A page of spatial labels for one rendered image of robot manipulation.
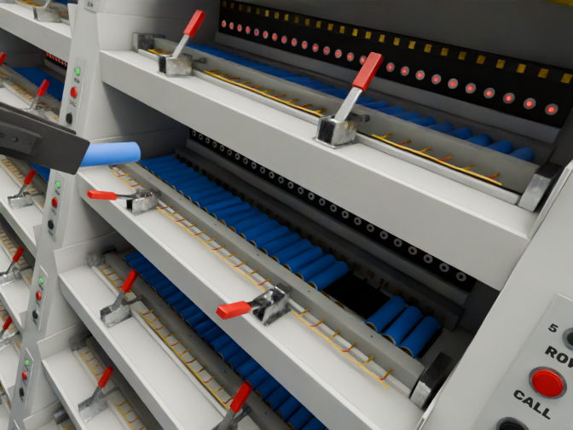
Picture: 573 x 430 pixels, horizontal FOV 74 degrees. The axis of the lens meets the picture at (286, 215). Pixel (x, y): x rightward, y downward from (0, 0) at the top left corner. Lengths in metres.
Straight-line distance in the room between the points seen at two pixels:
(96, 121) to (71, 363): 0.47
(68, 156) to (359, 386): 0.32
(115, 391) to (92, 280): 0.21
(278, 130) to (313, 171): 0.06
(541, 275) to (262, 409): 0.38
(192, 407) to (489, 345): 0.40
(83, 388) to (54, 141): 0.60
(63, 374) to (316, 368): 0.59
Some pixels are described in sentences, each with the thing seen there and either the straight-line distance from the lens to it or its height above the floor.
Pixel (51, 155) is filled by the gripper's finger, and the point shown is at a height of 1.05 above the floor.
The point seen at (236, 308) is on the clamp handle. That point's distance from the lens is 0.37.
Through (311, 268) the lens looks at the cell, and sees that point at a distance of 0.47.
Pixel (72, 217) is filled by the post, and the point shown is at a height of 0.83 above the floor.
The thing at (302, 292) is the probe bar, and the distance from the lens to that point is 0.43.
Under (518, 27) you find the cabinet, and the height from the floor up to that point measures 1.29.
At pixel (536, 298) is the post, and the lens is 0.30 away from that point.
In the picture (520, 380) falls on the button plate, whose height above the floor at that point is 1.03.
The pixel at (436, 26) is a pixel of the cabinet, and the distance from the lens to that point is 0.55.
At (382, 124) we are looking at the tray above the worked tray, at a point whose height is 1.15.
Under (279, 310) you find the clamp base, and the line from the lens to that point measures 0.42.
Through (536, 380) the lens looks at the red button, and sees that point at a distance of 0.31.
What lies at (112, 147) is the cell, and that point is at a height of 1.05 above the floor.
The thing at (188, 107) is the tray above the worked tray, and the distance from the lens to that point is 0.49.
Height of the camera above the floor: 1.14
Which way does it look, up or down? 16 degrees down
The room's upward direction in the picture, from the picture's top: 20 degrees clockwise
